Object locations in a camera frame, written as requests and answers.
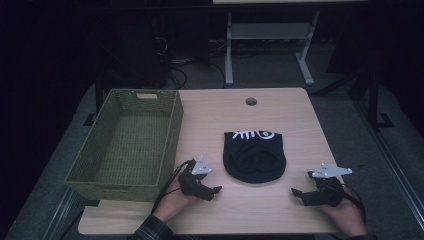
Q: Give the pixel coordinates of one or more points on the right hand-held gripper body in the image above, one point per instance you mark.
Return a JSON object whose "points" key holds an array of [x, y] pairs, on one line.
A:
{"points": [[328, 190]]}

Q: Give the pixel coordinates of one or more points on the black beanie hat white print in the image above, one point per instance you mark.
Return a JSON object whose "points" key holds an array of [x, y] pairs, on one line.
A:
{"points": [[253, 160]]}

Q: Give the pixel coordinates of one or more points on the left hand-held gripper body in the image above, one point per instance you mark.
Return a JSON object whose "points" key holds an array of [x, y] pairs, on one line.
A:
{"points": [[191, 181]]}

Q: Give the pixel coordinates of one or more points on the green woven basket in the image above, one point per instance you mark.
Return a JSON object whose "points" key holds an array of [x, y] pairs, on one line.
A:
{"points": [[133, 146]]}

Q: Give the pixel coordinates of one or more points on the person's left hand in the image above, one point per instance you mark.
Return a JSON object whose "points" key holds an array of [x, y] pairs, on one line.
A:
{"points": [[173, 203]]}

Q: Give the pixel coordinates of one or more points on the black metal stand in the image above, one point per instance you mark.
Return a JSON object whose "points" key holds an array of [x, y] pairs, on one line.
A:
{"points": [[375, 100]]}

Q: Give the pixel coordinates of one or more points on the aluminium floor rail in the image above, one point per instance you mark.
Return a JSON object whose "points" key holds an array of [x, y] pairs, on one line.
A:
{"points": [[393, 160], [61, 213]]}

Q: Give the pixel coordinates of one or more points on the person's right hand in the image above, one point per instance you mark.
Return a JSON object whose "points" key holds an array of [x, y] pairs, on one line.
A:
{"points": [[346, 215]]}

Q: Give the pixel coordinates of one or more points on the white metal stand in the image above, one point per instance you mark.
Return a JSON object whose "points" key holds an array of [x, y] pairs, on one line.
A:
{"points": [[266, 31]]}

